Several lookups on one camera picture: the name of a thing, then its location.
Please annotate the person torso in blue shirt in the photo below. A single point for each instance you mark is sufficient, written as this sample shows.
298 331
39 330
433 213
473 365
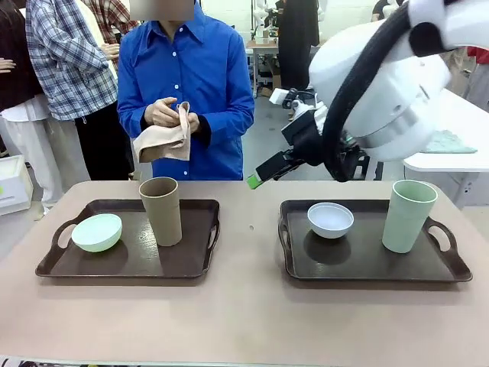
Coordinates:
198 61

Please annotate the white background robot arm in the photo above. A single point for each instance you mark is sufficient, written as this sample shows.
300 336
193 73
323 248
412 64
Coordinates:
260 19

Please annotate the bystander in dark brown top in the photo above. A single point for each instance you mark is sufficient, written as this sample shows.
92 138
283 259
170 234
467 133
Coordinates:
19 57

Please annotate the tall brown cup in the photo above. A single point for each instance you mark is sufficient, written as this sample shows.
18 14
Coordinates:
164 218

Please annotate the mint green bowl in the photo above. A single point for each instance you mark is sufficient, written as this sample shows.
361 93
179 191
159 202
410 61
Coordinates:
97 233

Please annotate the beige cloth mat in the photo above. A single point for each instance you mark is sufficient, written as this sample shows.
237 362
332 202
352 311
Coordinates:
160 143

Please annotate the white side table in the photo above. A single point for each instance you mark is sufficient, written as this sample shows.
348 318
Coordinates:
451 162

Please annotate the teal cloth mat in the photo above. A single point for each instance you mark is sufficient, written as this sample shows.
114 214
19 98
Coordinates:
451 143

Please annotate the person's right hand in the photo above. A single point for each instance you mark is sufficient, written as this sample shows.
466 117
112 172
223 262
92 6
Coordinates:
160 112

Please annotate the tall light green cup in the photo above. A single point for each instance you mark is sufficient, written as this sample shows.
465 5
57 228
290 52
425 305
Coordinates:
405 225

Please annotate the pale blue bowl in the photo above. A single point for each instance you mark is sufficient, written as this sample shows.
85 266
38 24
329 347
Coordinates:
330 225

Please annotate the person's left hand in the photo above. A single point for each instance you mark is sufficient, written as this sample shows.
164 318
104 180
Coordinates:
193 122

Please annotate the bystander in blue plaid shirt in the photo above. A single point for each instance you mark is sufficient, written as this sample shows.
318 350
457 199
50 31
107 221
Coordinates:
68 69

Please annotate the person's left forearm blue sleeve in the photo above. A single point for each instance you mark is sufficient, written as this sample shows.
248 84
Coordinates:
229 122

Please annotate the bystander in red plaid shirt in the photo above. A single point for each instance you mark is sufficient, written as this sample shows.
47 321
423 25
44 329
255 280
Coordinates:
114 19

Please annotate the dark brown serving tray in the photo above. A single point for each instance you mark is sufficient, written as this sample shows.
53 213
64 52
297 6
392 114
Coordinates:
363 264
114 264

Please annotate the person's right forearm blue sleeve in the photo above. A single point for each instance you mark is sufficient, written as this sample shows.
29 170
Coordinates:
131 120

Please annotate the bystander in black clothes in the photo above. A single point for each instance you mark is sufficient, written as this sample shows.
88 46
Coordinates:
298 42

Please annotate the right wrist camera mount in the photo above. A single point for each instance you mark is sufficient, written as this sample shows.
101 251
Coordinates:
279 95

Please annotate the white foam box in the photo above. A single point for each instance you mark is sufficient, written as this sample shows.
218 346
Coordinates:
11 183

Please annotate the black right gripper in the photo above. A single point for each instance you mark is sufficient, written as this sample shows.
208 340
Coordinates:
303 134

